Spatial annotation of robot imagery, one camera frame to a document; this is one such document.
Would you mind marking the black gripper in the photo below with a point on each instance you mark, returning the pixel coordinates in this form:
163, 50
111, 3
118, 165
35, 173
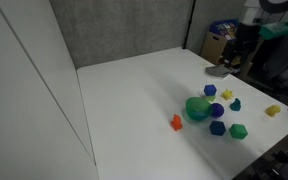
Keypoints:
247, 35

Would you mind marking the orange toy block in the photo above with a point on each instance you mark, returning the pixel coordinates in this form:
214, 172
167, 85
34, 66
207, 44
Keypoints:
176, 122

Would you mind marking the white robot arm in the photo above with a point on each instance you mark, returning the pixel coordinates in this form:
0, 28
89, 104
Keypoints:
254, 11

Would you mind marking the toy storage shelf with bins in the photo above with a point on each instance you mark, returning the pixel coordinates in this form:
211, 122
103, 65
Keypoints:
215, 40

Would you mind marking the yellow spiky toy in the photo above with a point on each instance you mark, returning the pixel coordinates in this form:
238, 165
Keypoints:
227, 94

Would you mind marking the light green toy block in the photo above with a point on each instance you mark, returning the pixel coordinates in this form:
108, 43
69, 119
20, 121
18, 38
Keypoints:
211, 98

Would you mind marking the teal toy animal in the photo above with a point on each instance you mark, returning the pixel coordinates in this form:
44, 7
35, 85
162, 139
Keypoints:
235, 105

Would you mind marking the green plastic bowl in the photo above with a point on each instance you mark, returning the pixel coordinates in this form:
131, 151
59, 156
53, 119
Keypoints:
197, 105

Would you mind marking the yellow toy duck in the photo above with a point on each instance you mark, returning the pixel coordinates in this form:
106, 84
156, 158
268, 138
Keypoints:
272, 110

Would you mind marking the light blue toy figure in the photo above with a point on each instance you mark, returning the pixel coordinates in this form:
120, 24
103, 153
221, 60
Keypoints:
199, 115

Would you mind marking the dark blue toy cube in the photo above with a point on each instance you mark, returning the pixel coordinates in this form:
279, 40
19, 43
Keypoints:
217, 128

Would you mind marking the green toy cube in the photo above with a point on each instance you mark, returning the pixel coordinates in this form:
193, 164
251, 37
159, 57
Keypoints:
238, 131

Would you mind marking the gray metal plate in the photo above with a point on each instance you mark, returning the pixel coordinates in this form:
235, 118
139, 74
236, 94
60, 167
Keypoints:
217, 71

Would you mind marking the blue pentagon block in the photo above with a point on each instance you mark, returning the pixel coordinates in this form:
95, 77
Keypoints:
210, 90

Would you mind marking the black office chair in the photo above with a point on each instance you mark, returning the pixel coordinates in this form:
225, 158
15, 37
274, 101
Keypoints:
284, 63

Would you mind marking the blue round block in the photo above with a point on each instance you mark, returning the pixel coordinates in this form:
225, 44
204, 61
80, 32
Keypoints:
218, 110

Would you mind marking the black pole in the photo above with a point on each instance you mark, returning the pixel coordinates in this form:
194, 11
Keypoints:
189, 23

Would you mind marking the green wrist camera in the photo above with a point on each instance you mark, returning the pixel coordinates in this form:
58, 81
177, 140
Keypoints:
279, 29

